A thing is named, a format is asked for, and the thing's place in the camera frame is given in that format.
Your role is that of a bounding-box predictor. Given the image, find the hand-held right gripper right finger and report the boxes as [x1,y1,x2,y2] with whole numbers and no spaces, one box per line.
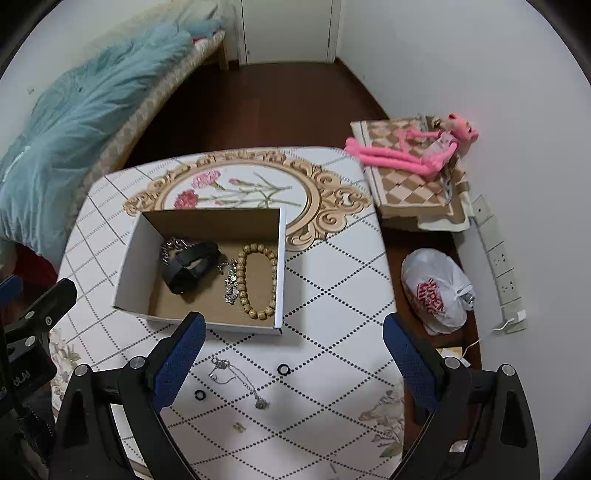
[382,312,541,480]

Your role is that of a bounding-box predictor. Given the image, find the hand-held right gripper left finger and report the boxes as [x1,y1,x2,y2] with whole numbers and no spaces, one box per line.
[48,311,207,480]

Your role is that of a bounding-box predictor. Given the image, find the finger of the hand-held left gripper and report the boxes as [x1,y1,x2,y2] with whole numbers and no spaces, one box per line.
[0,275,24,309]
[4,278,78,358]

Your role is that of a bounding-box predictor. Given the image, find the thin silver necklace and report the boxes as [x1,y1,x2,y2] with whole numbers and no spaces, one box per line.
[208,357,269,411]

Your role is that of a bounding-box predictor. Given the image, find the white cardboard box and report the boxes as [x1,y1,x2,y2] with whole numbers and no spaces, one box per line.
[113,207,288,336]

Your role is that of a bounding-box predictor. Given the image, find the black wristband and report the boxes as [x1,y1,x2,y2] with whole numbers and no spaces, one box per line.
[161,241,221,295]

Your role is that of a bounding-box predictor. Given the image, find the white plastic bag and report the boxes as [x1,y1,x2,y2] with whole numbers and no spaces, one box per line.
[401,248,476,336]

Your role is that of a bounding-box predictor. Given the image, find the floral printed tablecloth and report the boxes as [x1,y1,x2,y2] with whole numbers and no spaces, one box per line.
[48,147,407,480]

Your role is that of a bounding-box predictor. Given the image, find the white power strip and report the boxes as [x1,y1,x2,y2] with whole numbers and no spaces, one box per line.
[468,194,528,333]

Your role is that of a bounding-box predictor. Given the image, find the fluffy blue blanket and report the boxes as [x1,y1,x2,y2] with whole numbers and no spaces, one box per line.
[0,21,195,261]

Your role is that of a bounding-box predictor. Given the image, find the checkered brown cushion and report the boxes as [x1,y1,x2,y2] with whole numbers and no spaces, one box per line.
[349,115,472,232]

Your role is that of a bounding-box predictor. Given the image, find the bed with patterned mattress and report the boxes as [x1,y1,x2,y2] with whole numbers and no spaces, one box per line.
[81,28,230,188]

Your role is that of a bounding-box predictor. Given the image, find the pink plush toy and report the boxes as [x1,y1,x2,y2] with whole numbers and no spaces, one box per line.
[344,112,479,178]

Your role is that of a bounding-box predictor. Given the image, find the white door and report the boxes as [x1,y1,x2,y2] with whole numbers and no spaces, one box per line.
[239,0,336,65]

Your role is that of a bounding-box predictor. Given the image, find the white cable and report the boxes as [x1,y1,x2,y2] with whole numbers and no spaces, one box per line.
[455,318,519,361]

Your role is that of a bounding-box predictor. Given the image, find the silver charm bracelet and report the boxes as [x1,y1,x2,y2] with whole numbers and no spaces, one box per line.
[217,257,241,305]

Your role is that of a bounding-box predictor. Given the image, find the wooden bead bracelet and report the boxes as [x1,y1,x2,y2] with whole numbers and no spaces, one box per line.
[237,243,279,320]

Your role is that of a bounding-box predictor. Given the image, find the silver chain bracelet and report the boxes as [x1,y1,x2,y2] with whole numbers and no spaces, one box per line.
[159,237,195,265]

